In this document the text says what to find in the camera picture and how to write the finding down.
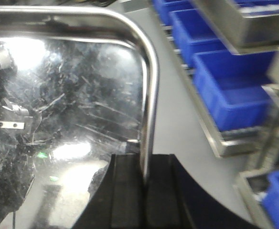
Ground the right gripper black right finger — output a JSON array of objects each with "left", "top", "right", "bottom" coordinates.
[{"left": 145, "top": 154, "right": 256, "bottom": 229}]

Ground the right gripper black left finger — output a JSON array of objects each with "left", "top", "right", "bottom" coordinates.
[{"left": 72, "top": 153, "right": 144, "bottom": 229}]

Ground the silver steel tray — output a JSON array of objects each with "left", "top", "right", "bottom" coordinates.
[{"left": 0, "top": 6, "right": 158, "bottom": 229}]

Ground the blue bin on shelf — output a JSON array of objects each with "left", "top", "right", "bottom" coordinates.
[
  {"left": 193, "top": 51, "right": 275, "bottom": 132},
  {"left": 170, "top": 9, "right": 226, "bottom": 68}
]

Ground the blue bin on shelf far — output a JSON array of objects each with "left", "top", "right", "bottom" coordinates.
[{"left": 170, "top": 9, "right": 226, "bottom": 68}]

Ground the steel shelf rail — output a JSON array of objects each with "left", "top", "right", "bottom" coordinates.
[{"left": 149, "top": 2, "right": 259, "bottom": 157}]

